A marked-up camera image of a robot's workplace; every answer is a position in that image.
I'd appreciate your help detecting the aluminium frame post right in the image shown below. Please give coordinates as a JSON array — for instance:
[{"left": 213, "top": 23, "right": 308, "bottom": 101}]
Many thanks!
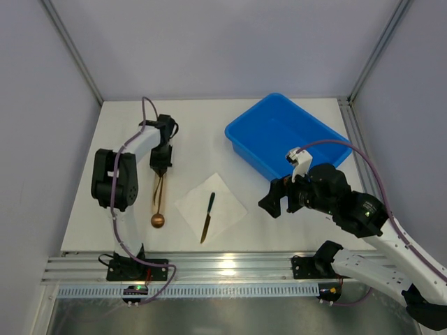
[{"left": 347, "top": 0, "right": 414, "bottom": 105}]

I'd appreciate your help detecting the aluminium frame post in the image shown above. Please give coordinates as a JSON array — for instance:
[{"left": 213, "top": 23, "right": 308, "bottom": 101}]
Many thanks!
[
  {"left": 38, "top": 0, "right": 104, "bottom": 106},
  {"left": 347, "top": 0, "right": 414, "bottom": 105}
]

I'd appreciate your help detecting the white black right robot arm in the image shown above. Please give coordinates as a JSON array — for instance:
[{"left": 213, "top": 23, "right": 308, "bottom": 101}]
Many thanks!
[{"left": 258, "top": 163, "right": 446, "bottom": 331}]

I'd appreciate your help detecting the copper spoon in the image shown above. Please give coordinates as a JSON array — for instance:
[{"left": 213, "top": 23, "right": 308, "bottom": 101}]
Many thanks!
[{"left": 150, "top": 176, "right": 166, "bottom": 230}]

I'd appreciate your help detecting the blue plastic bin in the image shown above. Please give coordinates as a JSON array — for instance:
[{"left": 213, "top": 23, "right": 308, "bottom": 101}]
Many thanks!
[{"left": 225, "top": 93, "right": 347, "bottom": 181}]

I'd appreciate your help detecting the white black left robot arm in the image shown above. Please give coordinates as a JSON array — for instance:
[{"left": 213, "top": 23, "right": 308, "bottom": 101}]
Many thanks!
[{"left": 91, "top": 114, "right": 178, "bottom": 266}]

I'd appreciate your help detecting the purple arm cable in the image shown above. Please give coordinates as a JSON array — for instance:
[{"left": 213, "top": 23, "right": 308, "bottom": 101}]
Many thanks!
[
  {"left": 296, "top": 139, "right": 447, "bottom": 308},
  {"left": 108, "top": 96, "right": 177, "bottom": 308}
]

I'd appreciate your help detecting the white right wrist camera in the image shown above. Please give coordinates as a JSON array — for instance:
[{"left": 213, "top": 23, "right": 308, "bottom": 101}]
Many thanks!
[{"left": 286, "top": 147, "right": 313, "bottom": 183}]

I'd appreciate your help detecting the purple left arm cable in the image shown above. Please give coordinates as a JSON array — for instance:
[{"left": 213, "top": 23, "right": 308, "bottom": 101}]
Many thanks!
[{"left": 108, "top": 96, "right": 177, "bottom": 308}]

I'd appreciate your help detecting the aluminium frame post left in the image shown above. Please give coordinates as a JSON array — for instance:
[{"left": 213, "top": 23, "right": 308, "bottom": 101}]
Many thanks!
[{"left": 38, "top": 0, "right": 104, "bottom": 106}]

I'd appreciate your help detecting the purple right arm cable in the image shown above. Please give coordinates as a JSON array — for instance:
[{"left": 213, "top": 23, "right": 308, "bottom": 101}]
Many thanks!
[{"left": 296, "top": 139, "right": 447, "bottom": 308}]

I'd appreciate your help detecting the white slotted cable duct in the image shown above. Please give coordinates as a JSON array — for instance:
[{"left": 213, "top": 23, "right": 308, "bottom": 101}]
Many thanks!
[{"left": 57, "top": 282, "right": 320, "bottom": 299}]

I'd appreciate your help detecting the beige utensil holder case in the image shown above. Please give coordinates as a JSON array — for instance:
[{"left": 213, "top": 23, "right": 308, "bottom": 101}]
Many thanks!
[{"left": 152, "top": 173, "right": 167, "bottom": 214}]

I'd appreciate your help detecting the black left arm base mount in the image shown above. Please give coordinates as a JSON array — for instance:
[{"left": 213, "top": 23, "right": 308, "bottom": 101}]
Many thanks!
[{"left": 98, "top": 253, "right": 168, "bottom": 282}]

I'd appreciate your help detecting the aluminium front rail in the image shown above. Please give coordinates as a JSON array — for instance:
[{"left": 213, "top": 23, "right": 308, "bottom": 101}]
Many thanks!
[{"left": 41, "top": 251, "right": 420, "bottom": 285}]

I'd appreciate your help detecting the gold knife green handle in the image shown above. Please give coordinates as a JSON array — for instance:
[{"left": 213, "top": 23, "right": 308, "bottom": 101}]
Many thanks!
[{"left": 200, "top": 192, "right": 216, "bottom": 244}]

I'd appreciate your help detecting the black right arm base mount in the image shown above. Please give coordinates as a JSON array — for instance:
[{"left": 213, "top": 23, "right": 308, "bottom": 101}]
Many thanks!
[{"left": 291, "top": 241, "right": 343, "bottom": 279}]

